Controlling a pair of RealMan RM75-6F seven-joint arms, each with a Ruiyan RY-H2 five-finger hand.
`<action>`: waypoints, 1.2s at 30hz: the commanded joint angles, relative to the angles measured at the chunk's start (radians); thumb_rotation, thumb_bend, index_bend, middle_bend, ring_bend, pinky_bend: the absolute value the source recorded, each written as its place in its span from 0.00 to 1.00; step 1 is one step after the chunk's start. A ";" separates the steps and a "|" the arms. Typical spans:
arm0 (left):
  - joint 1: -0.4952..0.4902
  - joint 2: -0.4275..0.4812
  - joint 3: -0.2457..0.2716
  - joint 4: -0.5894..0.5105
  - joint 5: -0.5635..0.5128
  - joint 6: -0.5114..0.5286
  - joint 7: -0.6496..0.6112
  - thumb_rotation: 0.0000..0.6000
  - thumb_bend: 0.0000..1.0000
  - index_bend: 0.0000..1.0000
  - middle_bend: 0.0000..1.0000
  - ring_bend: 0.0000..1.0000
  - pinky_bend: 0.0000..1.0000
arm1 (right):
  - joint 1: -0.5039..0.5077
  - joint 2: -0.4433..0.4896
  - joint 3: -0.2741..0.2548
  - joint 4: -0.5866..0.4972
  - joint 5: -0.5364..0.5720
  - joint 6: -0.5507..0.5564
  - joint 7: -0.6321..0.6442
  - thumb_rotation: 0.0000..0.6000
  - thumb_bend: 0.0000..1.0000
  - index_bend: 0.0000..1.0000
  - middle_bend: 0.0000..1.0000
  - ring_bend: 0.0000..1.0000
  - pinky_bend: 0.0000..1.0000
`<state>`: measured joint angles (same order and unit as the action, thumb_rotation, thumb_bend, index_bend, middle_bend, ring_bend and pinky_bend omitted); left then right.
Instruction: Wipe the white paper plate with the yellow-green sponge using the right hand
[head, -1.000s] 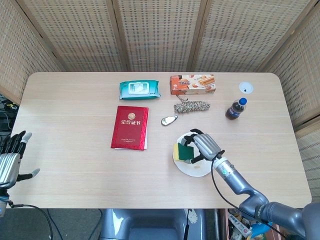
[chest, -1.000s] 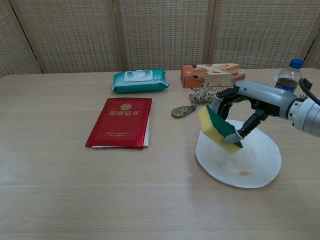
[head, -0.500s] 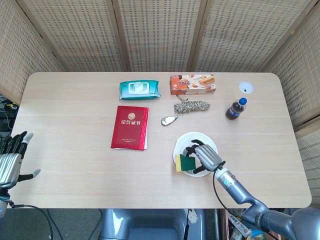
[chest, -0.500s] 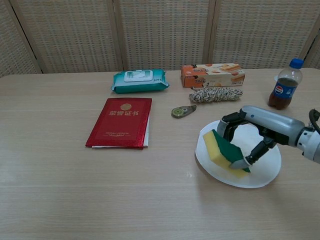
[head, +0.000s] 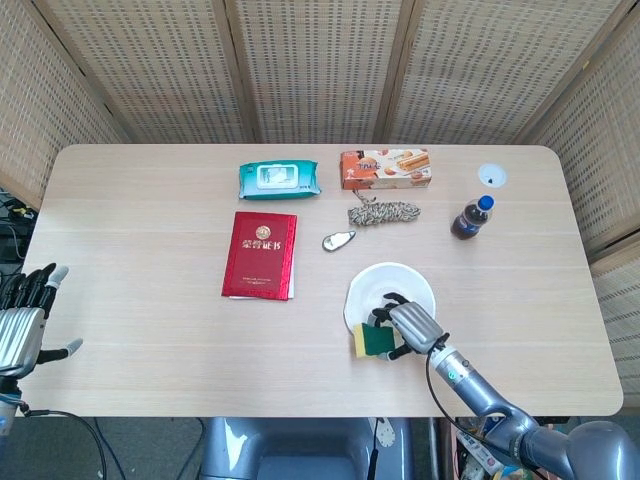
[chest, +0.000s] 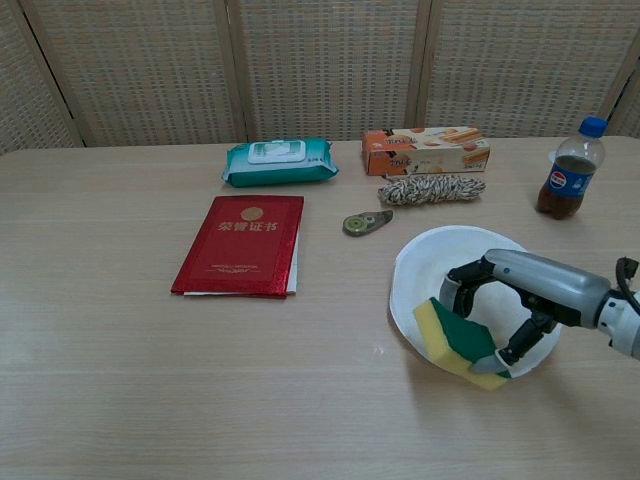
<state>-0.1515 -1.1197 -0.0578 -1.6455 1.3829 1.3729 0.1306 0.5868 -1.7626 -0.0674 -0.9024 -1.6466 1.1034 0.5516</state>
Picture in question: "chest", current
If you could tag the cola bottle blue cap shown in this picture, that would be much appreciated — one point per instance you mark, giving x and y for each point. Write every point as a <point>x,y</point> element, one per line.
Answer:
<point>567,175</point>

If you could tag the woven folding screen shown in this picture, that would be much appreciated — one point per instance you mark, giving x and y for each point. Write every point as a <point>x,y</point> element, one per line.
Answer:
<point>320,65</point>

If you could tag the orange biscuit box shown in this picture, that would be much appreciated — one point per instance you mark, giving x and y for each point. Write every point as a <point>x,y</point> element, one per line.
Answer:
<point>425,150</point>

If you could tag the white plate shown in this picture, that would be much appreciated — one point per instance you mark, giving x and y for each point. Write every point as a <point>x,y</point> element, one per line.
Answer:
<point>425,270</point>

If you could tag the red certificate book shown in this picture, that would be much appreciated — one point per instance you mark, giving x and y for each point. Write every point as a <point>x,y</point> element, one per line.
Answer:
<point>240,245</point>

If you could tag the green yellow sponge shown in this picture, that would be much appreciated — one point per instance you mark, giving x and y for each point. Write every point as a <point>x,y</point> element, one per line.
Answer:
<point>462,335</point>

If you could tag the correction tape dispenser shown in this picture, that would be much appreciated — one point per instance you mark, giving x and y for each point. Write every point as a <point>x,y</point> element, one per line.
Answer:
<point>365,222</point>

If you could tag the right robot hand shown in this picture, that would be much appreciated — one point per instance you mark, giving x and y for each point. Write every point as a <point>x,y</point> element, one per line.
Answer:
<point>550,285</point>

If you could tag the teal wet wipes pack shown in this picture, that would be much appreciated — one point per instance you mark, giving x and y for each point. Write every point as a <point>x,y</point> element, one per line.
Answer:
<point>280,162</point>

